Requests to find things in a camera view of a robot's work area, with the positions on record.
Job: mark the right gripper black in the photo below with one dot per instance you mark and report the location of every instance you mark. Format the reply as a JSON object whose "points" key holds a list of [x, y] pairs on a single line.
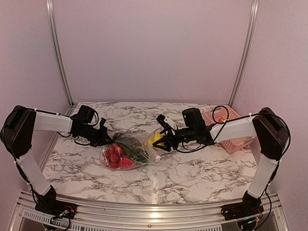
{"points": [[168, 138]]}

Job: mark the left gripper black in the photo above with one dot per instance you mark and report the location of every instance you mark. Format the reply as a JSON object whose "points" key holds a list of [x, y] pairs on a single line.
{"points": [[101, 141]]}

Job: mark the yellow fake pepper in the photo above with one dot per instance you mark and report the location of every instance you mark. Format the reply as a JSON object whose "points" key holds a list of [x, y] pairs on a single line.
{"points": [[152, 141]]}

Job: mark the clear zip top bag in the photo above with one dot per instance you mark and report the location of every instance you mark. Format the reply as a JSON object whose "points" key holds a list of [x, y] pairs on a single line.
{"points": [[111, 153]]}

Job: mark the orange red fake fruit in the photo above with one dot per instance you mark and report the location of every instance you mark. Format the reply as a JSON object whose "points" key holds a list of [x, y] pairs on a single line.
{"points": [[222, 119]]}

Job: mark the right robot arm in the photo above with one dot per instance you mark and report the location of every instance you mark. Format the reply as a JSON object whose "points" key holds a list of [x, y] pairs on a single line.
{"points": [[270, 130]]}

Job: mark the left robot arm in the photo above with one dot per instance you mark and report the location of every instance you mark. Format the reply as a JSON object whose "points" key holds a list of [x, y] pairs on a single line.
{"points": [[21, 129]]}

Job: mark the green fake pepper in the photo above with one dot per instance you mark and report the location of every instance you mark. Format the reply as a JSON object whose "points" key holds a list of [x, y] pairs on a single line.
{"points": [[133, 149]]}

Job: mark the red fake tomato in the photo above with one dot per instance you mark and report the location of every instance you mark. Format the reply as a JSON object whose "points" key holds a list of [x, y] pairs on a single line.
{"points": [[126, 163]]}

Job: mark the pink plastic basket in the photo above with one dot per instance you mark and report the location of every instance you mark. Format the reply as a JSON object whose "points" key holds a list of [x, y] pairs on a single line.
{"points": [[236, 134]]}

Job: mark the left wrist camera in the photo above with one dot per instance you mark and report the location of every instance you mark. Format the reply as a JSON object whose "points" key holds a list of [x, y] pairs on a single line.
{"points": [[101, 126]]}

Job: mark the left aluminium frame post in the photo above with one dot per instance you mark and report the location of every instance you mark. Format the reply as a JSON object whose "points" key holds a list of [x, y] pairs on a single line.
{"points": [[57, 50]]}

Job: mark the aluminium frame post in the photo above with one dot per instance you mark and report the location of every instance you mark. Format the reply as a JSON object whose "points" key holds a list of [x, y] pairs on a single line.
{"points": [[246, 50], [57, 50]]}

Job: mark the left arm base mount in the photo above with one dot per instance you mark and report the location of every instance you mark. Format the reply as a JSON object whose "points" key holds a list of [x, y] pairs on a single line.
{"points": [[60, 207]]}

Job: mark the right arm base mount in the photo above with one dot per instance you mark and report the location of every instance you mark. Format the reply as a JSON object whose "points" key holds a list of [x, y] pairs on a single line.
{"points": [[241, 211]]}

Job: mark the aluminium front rail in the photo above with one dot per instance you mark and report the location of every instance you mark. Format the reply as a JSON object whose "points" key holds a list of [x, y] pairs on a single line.
{"points": [[94, 215]]}

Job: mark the right aluminium frame post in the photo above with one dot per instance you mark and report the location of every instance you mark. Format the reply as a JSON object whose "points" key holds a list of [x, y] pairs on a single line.
{"points": [[246, 50]]}

